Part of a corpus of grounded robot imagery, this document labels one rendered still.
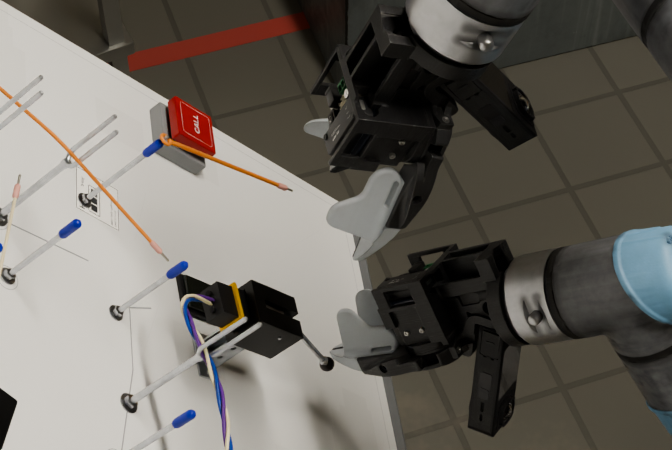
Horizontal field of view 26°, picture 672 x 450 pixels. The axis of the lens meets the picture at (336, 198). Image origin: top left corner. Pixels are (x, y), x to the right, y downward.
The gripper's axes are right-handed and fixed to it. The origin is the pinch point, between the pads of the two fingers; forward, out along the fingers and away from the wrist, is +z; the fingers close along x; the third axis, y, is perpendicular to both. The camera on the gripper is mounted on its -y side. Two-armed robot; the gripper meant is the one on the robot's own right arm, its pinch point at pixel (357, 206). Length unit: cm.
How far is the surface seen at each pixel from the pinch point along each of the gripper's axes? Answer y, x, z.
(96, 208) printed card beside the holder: 14.5, -11.9, 18.3
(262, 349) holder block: 1.4, 2.1, 18.0
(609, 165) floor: -120, -91, 92
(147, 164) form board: 7.5, -20.3, 21.5
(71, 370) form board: 19.2, 6.0, 16.1
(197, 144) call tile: 2.6, -22.3, 20.3
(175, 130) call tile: 5.0, -23.2, 19.5
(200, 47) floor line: -54, -139, 123
